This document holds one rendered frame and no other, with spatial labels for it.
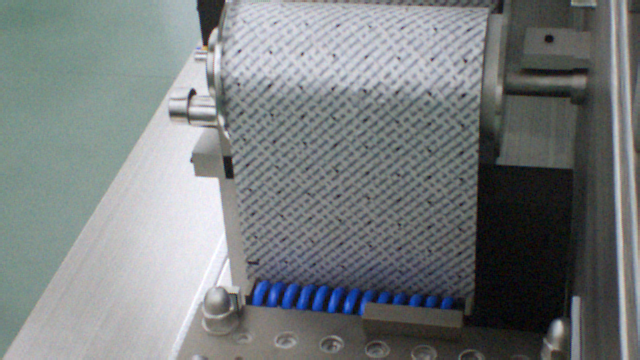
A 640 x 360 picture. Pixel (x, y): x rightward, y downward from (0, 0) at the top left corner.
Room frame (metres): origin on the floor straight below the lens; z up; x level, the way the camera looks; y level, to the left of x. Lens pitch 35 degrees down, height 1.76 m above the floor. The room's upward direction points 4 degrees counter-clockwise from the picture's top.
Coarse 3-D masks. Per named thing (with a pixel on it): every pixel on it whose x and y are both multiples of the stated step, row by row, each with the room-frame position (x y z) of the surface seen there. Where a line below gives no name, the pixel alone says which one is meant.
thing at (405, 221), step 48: (240, 144) 0.88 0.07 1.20; (288, 144) 0.86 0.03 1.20; (240, 192) 0.88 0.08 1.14; (288, 192) 0.87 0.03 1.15; (336, 192) 0.85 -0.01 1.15; (384, 192) 0.84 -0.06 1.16; (432, 192) 0.83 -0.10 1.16; (288, 240) 0.87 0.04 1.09; (336, 240) 0.85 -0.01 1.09; (384, 240) 0.84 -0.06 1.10; (432, 240) 0.83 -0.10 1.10; (384, 288) 0.84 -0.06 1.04; (432, 288) 0.83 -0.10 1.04
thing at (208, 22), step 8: (200, 0) 1.23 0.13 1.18; (208, 0) 1.23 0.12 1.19; (216, 0) 1.23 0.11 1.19; (224, 0) 1.22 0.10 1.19; (256, 0) 1.36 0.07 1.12; (264, 0) 1.36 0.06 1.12; (200, 8) 1.23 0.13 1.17; (208, 8) 1.23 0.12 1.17; (216, 8) 1.23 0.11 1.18; (200, 16) 1.23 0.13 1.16; (208, 16) 1.23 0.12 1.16; (216, 16) 1.23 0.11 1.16; (200, 24) 1.23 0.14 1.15; (208, 24) 1.23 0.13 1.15; (216, 24) 1.23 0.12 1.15; (208, 32) 1.23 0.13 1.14; (208, 40) 1.23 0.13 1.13; (216, 128) 1.23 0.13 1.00
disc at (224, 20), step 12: (228, 0) 0.93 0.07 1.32; (240, 0) 0.96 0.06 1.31; (228, 12) 0.92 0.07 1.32; (228, 24) 0.91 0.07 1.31; (216, 48) 0.89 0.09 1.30; (216, 60) 0.88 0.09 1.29; (216, 72) 0.87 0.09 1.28; (216, 84) 0.87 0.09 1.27; (216, 96) 0.87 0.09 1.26; (228, 132) 0.88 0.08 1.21
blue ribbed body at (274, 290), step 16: (256, 288) 0.85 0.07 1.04; (272, 288) 0.85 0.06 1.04; (288, 288) 0.85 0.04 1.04; (304, 288) 0.84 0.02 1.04; (320, 288) 0.84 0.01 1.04; (336, 288) 0.84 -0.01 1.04; (256, 304) 0.84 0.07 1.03; (272, 304) 0.84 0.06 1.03; (288, 304) 0.83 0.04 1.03; (304, 304) 0.83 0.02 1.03; (320, 304) 0.83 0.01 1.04; (336, 304) 0.82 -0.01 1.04; (352, 304) 0.82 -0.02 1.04; (400, 304) 0.81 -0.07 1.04; (416, 304) 0.81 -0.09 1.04; (432, 304) 0.81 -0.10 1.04; (448, 304) 0.81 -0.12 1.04
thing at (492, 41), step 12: (492, 24) 0.88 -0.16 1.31; (492, 36) 0.86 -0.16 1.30; (492, 48) 0.85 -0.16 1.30; (492, 60) 0.84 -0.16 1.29; (492, 72) 0.84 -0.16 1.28; (492, 84) 0.83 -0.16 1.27; (480, 96) 0.83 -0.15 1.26; (492, 96) 0.83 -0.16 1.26; (480, 108) 0.83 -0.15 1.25; (492, 108) 0.83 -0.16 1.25; (480, 120) 0.83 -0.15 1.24; (492, 120) 0.83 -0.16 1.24; (480, 132) 0.84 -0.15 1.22; (492, 132) 0.83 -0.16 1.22
